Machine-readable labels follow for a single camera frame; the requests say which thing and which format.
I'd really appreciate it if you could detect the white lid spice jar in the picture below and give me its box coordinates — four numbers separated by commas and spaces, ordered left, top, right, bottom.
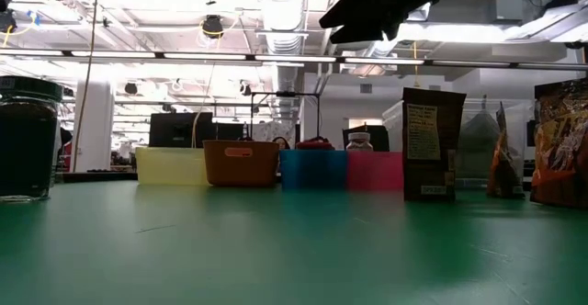
345, 131, 374, 153

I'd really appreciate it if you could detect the brown spice pouch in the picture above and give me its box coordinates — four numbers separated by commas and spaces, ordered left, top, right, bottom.
401, 86, 468, 203

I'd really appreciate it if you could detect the orange spice pouch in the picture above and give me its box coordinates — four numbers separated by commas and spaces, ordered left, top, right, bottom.
486, 101, 526, 199
529, 78, 588, 209

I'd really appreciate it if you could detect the green lid spice jar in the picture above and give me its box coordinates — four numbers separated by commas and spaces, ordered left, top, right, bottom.
0, 75, 64, 203

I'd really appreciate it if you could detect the rig crossbar light strip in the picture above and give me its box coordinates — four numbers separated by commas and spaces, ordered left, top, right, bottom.
0, 47, 588, 72

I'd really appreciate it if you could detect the person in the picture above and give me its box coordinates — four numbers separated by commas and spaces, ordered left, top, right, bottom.
271, 135, 291, 153

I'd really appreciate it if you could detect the pink plastic bin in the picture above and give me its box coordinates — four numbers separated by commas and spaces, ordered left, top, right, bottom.
346, 151, 405, 192

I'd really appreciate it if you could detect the blue plastic bin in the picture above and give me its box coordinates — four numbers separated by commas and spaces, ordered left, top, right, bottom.
278, 149, 349, 191

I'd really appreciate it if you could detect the grey white cloth pile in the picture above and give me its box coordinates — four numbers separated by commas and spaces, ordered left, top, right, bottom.
457, 109, 502, 180

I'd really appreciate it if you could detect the orange plastic bin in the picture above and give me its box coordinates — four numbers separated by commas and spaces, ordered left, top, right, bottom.
202, 140, 280, 188

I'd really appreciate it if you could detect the clear plastic storage bin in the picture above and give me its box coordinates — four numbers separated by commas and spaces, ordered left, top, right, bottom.
381, 97, 537, 189

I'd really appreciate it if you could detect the yellow-green plastic bin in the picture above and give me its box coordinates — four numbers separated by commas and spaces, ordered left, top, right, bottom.
134, 146, 210, 186

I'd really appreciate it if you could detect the green table mat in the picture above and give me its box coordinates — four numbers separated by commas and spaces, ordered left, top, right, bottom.
0, 178, 588, 305

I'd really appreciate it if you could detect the white column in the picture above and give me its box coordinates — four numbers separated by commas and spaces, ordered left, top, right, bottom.
73, 77, 116, 174

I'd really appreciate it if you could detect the silver ventilation duct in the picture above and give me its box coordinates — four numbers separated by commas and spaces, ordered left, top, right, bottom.
254, 0, 307, 95

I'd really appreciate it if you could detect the black stand frame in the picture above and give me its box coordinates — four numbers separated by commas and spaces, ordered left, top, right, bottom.
250, 91, 322, 141

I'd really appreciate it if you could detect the black overhead camera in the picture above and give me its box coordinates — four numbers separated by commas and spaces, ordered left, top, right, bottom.
200, 14, 225, 40

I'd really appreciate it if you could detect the yellow hanging cable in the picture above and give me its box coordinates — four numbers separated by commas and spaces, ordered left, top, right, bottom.
71, 0, 101, 173

